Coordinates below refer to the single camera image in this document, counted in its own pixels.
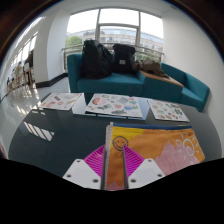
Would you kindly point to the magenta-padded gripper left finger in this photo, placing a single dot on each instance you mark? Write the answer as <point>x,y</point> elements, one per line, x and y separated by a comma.
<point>81,173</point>

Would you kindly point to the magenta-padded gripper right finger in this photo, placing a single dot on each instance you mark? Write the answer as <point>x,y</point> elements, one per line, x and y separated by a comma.
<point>146,173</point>

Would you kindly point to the orange pink cartoon towel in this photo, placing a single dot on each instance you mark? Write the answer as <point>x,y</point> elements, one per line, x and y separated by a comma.
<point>150,143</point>

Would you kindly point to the printed sticker sheet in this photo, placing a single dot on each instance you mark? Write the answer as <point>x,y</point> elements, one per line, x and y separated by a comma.
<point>113,106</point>
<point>167,111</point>
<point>60,101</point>

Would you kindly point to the wooden top corner table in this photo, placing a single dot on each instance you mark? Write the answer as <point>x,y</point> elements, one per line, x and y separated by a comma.
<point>160,90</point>

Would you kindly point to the teal sofa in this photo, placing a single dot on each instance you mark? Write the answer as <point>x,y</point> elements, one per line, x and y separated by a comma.
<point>113,85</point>
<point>195,90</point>

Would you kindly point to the brown jacket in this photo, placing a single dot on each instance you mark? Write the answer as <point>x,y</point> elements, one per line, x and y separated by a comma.
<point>151,67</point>

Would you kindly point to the bulky black backpack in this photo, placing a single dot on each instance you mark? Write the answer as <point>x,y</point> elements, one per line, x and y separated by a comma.
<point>96,60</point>

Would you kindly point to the black backpack with label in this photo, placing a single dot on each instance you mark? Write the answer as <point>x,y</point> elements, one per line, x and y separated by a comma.
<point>124,58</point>

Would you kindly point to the person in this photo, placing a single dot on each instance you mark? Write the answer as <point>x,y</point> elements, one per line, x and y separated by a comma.
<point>30,59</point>

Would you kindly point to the metal window railing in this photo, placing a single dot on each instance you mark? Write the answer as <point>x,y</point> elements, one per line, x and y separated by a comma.
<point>71,48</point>

